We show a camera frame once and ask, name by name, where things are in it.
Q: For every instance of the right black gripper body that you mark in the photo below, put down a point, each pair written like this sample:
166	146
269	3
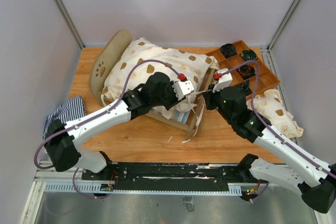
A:
213	100

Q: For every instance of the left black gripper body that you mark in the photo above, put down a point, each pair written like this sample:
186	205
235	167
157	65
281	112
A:
168	99

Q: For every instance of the bear print bed cushion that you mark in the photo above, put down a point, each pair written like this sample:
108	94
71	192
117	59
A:
193	66

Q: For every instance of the wooden pet bed frame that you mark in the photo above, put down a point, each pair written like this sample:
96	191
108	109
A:
107	59

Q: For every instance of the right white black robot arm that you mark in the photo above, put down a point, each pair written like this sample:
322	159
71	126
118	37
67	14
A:
304	174

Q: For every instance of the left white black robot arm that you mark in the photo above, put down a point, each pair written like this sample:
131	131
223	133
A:
64	140

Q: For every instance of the dark green rolled sock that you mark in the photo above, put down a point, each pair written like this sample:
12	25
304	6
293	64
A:
244	88

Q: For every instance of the black orange rolled sock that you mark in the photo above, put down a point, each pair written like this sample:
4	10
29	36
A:
246	72

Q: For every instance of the orange wooden compartment tray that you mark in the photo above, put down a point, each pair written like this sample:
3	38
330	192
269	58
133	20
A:
264	78

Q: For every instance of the small bear print pillow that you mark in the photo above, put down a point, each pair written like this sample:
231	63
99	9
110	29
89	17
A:
270	105

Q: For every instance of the green black rolled sock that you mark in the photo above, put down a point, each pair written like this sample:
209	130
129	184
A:
248	55

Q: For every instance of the black rolled sock back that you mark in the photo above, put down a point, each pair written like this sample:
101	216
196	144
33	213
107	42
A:
228	50

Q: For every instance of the striped blue white cloth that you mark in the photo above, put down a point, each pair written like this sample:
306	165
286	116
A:
72	109

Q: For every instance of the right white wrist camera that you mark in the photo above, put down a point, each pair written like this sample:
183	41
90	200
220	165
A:
223	79

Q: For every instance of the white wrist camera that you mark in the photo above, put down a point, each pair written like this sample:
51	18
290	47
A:
183	88
223	79

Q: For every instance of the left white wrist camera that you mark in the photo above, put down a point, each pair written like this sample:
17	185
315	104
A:
183	88

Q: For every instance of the white slotted cable duct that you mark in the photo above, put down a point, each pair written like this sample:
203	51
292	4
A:
103	188

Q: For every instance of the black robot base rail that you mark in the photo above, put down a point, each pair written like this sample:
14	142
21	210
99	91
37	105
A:
170	174

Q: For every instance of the right aluminium frame post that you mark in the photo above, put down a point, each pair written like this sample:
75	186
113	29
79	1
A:
283	24

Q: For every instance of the aluminium frame post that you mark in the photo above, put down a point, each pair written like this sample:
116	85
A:
283	24
73	30

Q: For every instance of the left aluminium frame post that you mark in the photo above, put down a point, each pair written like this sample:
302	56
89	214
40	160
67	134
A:
73	30

